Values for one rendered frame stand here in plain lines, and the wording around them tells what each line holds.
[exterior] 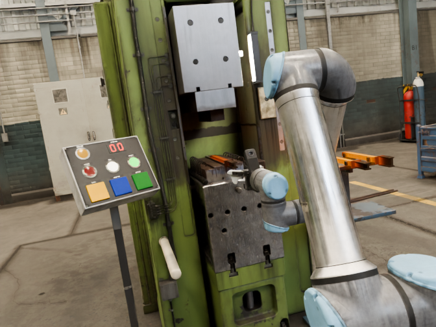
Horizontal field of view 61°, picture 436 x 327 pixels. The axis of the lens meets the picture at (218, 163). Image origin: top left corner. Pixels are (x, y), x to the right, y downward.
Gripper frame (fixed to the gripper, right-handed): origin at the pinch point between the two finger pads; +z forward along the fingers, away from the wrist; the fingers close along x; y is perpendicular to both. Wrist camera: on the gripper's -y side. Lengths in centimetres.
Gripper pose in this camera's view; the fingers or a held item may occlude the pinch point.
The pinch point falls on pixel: (242, 168)
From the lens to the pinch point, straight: 165.1
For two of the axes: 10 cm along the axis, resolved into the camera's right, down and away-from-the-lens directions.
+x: 9.6, -1.6, 2.4
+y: 1.3, 9.8, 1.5
